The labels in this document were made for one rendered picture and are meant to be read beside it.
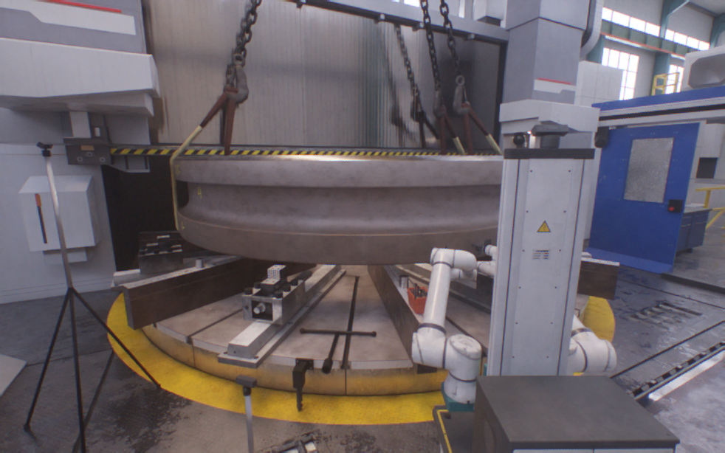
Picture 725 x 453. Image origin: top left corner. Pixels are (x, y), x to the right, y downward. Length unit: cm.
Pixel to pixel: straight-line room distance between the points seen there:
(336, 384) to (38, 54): 331
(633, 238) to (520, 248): 568
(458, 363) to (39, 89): 348
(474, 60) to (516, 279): 647
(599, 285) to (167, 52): 587
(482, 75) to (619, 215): 363
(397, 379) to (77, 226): 413
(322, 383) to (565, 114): 532
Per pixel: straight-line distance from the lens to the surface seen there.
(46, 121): 466
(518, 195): 151
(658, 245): 707
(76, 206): 524
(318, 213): 300
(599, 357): 211
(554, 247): 163
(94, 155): 533
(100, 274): 578
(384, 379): 276
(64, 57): 367
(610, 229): 733
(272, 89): 564
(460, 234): 311
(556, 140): 156
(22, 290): 602
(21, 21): 423
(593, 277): 434
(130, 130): 453
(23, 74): 371
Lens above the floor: 174
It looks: 11 degrees down
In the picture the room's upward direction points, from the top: straight up
